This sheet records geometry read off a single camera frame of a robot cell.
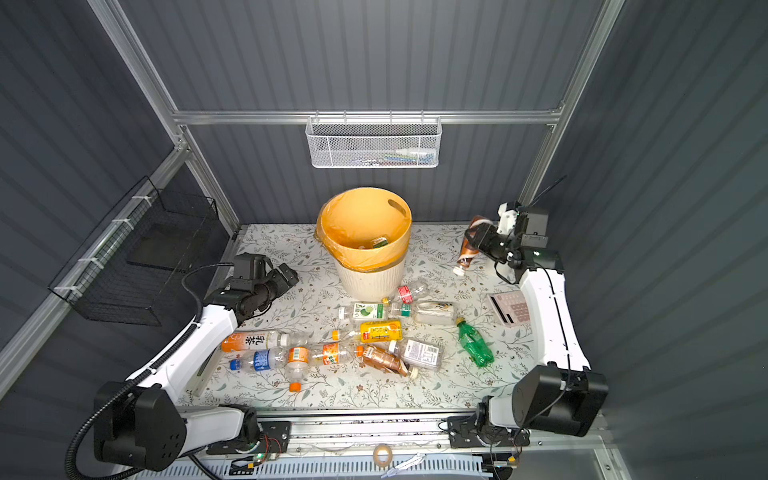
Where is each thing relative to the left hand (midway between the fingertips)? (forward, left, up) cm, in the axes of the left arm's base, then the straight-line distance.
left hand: (286, 280), depth 85 cm
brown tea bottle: (-20, -25, -10) cm, 34 cm away
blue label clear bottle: (-19, +6, -11) cm, 23 cm away
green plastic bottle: (-17, -54, -13) cm, 58 cm away
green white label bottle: (+18, -27, -5) cm, 33 cm away
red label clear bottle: (0, -36, -11) cm, 38 cm away
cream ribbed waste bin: (0, -25, -5) cm, 25 cm away
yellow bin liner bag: (+17, -23, +3) cm, 29 cm away
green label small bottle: (-5, -21, -12) cm, 25 cm away
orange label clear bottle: (-20, -2, -15) cm, 25 cm away
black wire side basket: (-2, +34, +11) cm, 36 cm away
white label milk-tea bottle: (-5, -45, -15) cm, 47 cm away
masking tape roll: (-42, -24, -15) cm, 51 cm away
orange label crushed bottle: (-18, -13, -11) cm, 25 cm away
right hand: (+1, -53, +14) cm, 55 cm away
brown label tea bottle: (-2, -50, +13) cm, 52 cm away
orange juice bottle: (-13, +10, -11) cm, 20 cm away
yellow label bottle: (-12, -26, -11) cm, 31 cm away
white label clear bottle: (-18, -37, -12) cm, 43 cm away
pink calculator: (-5, -69, -13) cm, 70 cm away
